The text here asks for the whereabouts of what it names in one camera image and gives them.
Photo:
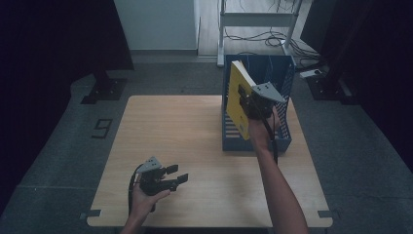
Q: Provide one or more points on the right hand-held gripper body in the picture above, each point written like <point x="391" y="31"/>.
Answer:
<point x="259" y="104"/>

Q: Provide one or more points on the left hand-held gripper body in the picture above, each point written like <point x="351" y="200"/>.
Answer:
<point x="152" y="183"/>

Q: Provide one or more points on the yellow book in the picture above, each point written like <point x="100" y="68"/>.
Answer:
<point x="235" y="107"/>

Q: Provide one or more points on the blue file rack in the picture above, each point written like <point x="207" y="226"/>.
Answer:
<point x="233" y="145"/>

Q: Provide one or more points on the person's left hand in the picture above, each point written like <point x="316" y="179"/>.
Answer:
<point x="142" y="203"/>

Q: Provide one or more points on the person's right hand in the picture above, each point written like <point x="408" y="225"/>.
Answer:
<point x="259" y="133"/>

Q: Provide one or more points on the white power strip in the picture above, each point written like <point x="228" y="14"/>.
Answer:
<point x="310" y="73"/>

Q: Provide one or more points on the dark stand base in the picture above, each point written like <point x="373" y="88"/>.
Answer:
<point x="328" y="87"/>
<point x="105" y="89"/>

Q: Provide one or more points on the white cabinet panel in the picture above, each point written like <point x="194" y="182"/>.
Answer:
<point x="156" y="22"/>

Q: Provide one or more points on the dark curtain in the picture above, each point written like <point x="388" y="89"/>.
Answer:
<point x="373" y="48"/>
<point x="48" y="48"/>

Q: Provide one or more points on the white metal stand frame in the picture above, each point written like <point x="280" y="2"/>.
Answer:
<point x="256" y="19"/>

